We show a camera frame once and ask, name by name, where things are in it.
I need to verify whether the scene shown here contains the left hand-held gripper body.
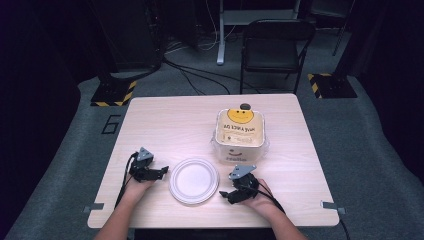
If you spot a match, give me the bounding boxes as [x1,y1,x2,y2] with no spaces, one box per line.
[128,146,158,183]

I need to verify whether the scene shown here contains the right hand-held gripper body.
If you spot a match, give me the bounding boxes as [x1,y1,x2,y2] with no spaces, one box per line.
[228,163,262,200]

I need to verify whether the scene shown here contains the white round plate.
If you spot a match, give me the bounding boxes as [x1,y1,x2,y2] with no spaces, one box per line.
[168,157,221,206]

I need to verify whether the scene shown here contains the white smiley paper box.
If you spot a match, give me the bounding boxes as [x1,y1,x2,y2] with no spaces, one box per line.
[213,107,268,167]

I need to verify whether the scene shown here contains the person's left hand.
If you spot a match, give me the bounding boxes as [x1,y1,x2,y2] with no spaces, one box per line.
[122,176,158,203]

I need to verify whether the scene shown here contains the person's right hand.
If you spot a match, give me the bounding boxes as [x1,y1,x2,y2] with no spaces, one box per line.
[240,178,280,218]

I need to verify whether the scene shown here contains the grey table clamp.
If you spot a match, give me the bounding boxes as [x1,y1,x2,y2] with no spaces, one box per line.
[82,202,105,214]
[320,200,347,215]

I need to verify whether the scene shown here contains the black yellow striped stand base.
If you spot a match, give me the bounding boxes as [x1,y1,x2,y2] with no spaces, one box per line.
[306,72,359,100]
[90,74,138,108]

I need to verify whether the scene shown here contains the black folding chair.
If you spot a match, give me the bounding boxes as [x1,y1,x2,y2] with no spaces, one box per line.
[238,18,317,96]

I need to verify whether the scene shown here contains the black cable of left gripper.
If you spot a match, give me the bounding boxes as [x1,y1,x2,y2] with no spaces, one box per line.
[114,151,139,210]

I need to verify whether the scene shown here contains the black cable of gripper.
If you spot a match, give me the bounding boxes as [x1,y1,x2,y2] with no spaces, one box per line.
[248,181,352,240]
[114,151,139,210]

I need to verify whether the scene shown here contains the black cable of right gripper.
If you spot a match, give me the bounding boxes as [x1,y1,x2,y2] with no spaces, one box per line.
[248,181,352,240]

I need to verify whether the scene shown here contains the black floor cables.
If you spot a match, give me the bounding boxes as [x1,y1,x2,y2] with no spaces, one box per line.
[162,33,261,96]

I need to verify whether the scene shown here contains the white desk frame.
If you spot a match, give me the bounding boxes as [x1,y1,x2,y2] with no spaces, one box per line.
[215,0,302,66]

